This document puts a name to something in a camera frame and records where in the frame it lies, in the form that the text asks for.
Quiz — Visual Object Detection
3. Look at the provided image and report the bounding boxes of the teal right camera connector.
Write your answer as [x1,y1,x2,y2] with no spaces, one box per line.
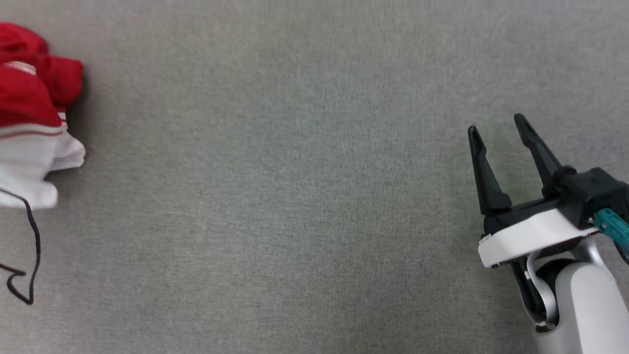
[594,207,629,252]

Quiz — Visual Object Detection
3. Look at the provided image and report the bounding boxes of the black left camera cable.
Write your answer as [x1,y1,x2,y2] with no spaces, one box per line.
[0,189,42,306]

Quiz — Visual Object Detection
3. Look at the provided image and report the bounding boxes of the red and white garment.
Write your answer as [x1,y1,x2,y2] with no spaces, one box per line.
[0,22,86,211]

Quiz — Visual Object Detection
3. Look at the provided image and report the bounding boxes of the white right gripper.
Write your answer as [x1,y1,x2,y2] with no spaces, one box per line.
[467,114,603,269]

